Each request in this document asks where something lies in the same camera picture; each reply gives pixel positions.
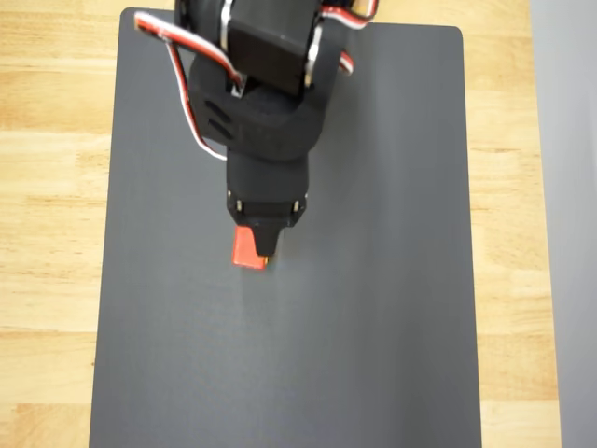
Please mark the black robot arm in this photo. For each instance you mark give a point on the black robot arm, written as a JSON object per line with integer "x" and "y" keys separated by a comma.
{"x": 261, "y": 130}

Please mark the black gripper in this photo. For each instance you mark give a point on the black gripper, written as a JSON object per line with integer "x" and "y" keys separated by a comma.
{"x": 265, "y": 212}

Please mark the red wooden cube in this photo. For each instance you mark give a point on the red wooden cube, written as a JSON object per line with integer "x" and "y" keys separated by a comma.
{"x": 242, "y": 249}

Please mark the dark grey mat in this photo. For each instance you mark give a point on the dark grey mat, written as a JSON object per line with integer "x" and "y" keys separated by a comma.
{"x": 326, "y": 326}

